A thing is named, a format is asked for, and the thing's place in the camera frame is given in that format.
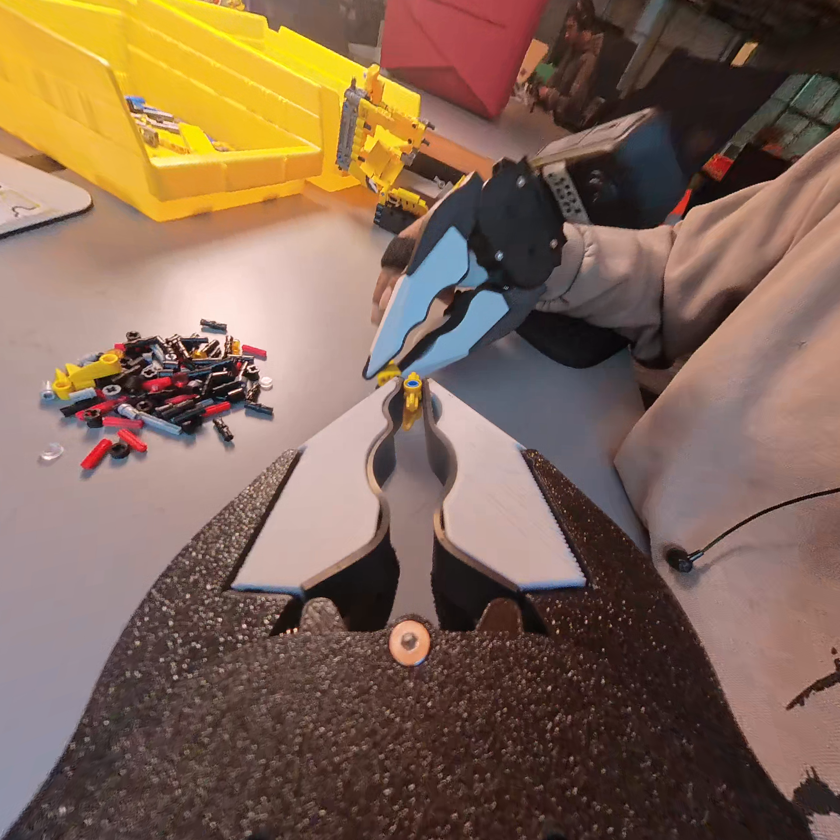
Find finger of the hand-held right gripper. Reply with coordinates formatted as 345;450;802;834
399;287;519;383
364;225;491;382

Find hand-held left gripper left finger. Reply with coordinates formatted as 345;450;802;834
231;379;400;598

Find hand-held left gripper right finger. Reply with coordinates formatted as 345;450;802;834
423;379;588;593

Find yellow connector piece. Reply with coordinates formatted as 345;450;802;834
400;371;426;431

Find yellow toy robot model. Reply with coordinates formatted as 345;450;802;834
336;64;473;234

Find yellow plastic bin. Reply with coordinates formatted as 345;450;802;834
141;0;421;194
0;0;322;223

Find assorted grey blue small parts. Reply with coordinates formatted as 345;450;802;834
125;95;231;155

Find person's right forearm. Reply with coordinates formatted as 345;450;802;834
541;131;840;368

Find grey desk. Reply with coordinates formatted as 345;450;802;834
0;85;657;840

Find person's right hand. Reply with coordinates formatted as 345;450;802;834
371;220;429;330

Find black wrist rest pad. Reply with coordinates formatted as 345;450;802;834
518;311;634;368

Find red tote bag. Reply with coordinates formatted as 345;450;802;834
381;0;549;120

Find pile of black red pins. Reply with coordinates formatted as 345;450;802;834
39;318;277;470

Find yellow bent beam piece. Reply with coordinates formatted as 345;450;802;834
52;351;126;401

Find white book stand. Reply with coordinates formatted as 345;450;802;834
0;152;93;238

